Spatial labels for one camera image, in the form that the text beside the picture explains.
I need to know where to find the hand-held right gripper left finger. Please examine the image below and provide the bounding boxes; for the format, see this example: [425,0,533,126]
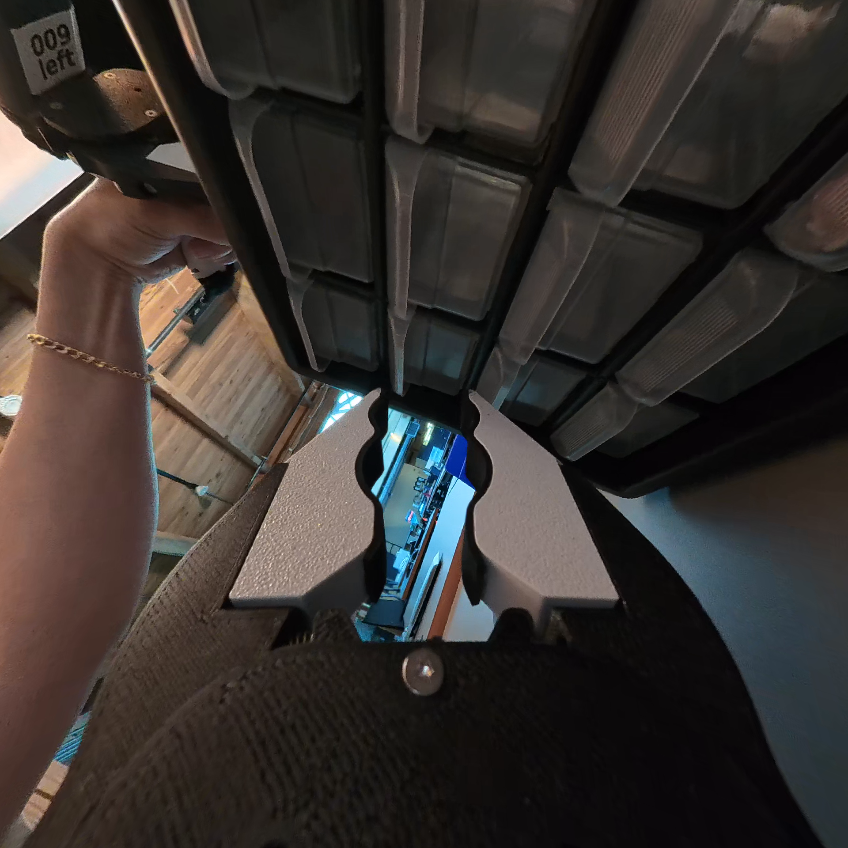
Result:
[227,387,392,613]

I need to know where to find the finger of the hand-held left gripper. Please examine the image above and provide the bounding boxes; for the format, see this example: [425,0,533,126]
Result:
[147,142,201,182]

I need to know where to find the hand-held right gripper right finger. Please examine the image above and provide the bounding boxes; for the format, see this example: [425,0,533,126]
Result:
[460,390,622,617]

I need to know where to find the black small-parts drawer cabinet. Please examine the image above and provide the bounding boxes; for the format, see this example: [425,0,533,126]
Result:
[113,0,848,498]

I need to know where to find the clear drawer with ribbed handle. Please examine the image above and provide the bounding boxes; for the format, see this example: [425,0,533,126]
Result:
[549,383,698,462]

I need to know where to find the person's left forearm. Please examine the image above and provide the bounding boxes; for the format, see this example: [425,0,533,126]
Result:
[0,291,161,829]

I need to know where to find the person's left hand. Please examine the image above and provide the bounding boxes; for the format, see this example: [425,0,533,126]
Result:
[40,178,234,299]

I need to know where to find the blue panel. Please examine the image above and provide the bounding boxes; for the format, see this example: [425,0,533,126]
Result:
[447,434,479,489]

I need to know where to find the rows of clear plastic drawers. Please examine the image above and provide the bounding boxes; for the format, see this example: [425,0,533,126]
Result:
[169,0,848,462]

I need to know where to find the gold chain bracelet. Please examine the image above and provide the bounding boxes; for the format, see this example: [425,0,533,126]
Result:
[26,333,156,386]

